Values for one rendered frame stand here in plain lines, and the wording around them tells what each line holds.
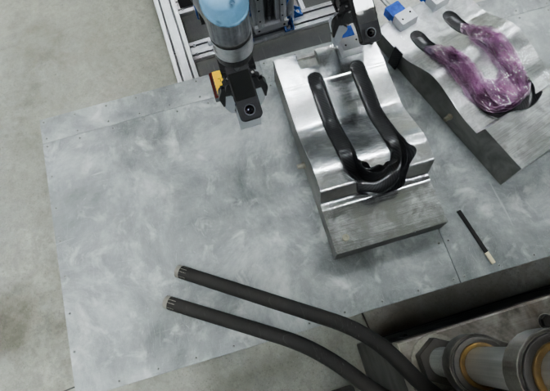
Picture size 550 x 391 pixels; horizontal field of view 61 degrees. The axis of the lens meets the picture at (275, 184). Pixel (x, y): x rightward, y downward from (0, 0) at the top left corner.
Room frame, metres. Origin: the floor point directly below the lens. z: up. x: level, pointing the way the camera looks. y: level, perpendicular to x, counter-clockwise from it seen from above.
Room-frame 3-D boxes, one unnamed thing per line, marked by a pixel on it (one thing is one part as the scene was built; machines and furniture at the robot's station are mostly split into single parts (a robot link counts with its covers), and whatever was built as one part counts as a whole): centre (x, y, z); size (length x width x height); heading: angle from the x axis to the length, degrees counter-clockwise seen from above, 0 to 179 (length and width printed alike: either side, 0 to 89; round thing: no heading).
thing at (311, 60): (0.66, -0.12, 0.87); 0.05 x 0.05 x 0.04; 10
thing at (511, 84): (0.59, -0.53, 0.90); 0.26 x 0.18 x 0.08; 27
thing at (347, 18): (0.71, -0.22, 1.05); 0.09 x 0.08 x 0.12; 10
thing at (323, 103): (0.46, -0.21, 0.92); 0.35 x 0.16 x 0.09; 10
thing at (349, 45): (0.72, -0.22, 0.89); 0.13 x 0.05 x 0.05; 10
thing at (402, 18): (0.80, -0.36, 0.86); 0.13 x 0.05 x 0.05; 27
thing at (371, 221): (0.45, -0.20, 0.87); 0.50 x 0.26 x 0.14; 10
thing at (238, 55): (0.53, 0.05, 1.17); 0.08 x 0.08 x 0.05
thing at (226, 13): (0.53, 0.05, 1.25); 0.09 x 0.08 x 0.11; 26
